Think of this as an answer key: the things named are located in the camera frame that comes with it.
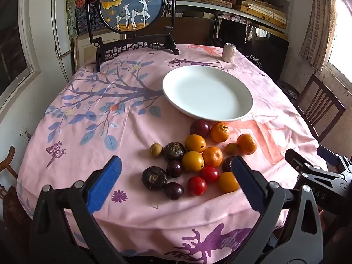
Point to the stack of patterned boxes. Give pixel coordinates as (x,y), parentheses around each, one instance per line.
(82,13)

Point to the dark round object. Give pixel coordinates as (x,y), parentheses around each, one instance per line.
(288,89)

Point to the white framed wall window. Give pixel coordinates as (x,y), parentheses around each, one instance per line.
(22,46)

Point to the white framed board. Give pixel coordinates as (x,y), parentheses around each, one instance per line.
(82,49)

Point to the bright window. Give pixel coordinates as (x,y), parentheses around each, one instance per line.
(342,33)

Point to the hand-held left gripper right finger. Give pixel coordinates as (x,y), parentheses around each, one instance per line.
(246,181)

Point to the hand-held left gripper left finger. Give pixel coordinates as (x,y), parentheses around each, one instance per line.
(106,181)

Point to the round deer table screen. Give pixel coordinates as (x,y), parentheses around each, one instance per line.
(132,2)

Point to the pink printed tablecloth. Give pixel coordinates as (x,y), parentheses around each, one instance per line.
(132,132)

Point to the pale drink can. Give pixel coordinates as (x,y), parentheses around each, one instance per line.
(229,52)

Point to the small dark purple plum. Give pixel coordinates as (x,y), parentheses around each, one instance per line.
(226,164)

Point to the black low cabinet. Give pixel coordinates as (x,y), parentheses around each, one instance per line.
(247,44)

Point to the tan longan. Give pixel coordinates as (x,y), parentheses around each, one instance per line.
(231,148)
(156,150)

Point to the curved brown wooden chair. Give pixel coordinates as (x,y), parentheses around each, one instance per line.
(8,170)

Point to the dark brown water chestnut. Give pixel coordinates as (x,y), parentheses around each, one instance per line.
(154,178)
(175,151)

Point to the orange mandarin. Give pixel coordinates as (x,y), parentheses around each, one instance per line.
(212,157)
(246,144)
(220,132)

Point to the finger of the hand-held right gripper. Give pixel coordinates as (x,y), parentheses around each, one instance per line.
(298,162)
(330,155)

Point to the brick pattern curtain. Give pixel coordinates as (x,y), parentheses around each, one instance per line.
(319,24)

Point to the white wall socket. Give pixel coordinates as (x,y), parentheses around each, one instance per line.
(26,134)

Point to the red cherry tomato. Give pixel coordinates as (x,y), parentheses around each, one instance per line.
(209,174)
(197,186)

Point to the yellow round fruit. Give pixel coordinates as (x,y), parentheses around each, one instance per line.
(195,143)
(227,183)
(192,161)

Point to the white round plate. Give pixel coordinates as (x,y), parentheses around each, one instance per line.
(206,93)

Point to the white door panel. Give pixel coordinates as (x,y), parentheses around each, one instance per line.
(62,33)

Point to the brown wooden slat chair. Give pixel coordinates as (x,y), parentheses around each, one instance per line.
(321,107)

